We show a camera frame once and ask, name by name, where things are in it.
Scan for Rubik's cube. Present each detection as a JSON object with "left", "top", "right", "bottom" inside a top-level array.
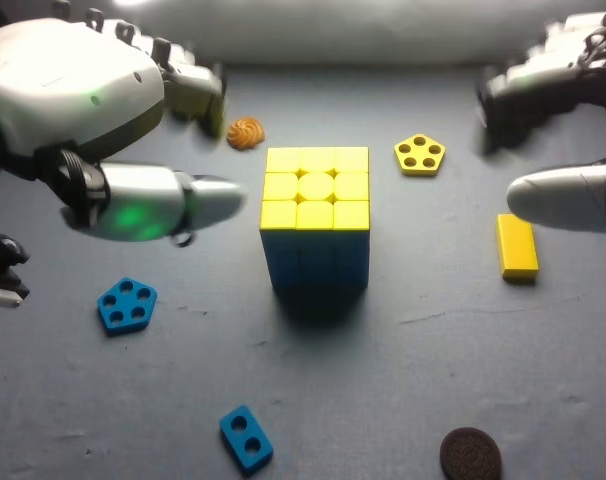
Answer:
[{"left": 258, "top": 146, "right": 372, "bottom": 291}]

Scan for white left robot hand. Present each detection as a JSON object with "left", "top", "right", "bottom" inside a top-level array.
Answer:
[{"left": 0, "top": 0, "right": 249, "bottom": 249}]

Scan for orange swirl cookie toy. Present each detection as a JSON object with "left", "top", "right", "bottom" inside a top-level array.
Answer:
[{"left": 226, "top": 116, "right": 266, "bottom": 151}]

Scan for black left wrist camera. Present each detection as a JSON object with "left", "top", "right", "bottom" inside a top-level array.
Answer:
[{"left": 0, "top": 233, "right": 32, "bottom": 309}]

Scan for yellow pentagon block five holes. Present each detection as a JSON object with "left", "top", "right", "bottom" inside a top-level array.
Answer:
[{"left": 393, "top": 133, "right": 447, "bottom": 177}]

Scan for yellow rectangular block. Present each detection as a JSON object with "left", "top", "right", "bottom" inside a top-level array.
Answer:
[{"left": 496, "top": 213, "right": 540, "bottom": 285}]

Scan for dark chocolate sandwich cookie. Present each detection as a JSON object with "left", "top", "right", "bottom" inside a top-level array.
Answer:
[{"left": 439, "top": 426, "right": 503, "bottom": 480}]

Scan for blue two-hole block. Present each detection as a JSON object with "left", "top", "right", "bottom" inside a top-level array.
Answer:
[{"left": 218, "top": 403, "right": 275, "bottom": 477}]

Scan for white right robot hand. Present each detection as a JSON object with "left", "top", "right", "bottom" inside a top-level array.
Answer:
[{"left": 475, "top": 7, "right": 606, "bottom": 236}]

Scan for blue pentagon block five holes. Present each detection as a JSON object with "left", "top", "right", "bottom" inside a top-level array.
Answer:
[{"left": 96, "top": 277, "right": 158, "bottom": 337}]

